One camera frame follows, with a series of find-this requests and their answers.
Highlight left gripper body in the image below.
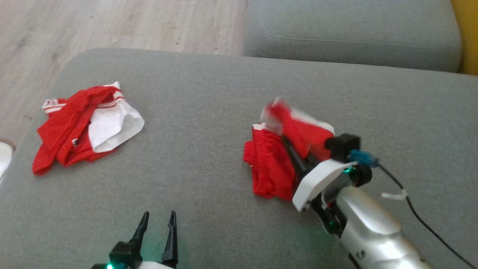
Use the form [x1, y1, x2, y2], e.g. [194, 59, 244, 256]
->
[91, 241, 178, 269]

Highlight red and white basketball jersey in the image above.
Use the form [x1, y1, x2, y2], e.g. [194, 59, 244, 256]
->
[32, 81, 145, 176]

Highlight yellow sofa back cushion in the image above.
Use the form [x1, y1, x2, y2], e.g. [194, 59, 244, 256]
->
[450, 0, 478, 76]

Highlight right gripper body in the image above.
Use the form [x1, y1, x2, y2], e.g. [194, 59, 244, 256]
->
[292, 158, 358, 213]

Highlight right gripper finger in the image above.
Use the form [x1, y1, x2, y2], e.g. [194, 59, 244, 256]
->
[281, 135, 313, 178]

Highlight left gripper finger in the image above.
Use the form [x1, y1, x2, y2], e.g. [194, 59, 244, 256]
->
[131, 211, 150, 243]
[161, 211, 179, 263]

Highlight grey sofa chaise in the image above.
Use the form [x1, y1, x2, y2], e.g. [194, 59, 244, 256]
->
[0, 48, 478, 269]

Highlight red shorts with white stripe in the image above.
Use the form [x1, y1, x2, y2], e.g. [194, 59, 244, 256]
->
[243, 98, 336, 201]

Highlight grey sofa seat cushion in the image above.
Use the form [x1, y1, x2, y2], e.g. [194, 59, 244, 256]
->
[243, 0, 462, 73]

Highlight white round floor object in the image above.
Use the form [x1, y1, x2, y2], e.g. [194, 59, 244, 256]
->
[0, 139, 16, 183]

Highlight white cable tie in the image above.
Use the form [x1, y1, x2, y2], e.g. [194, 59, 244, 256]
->
[381, 190, 407, 201]

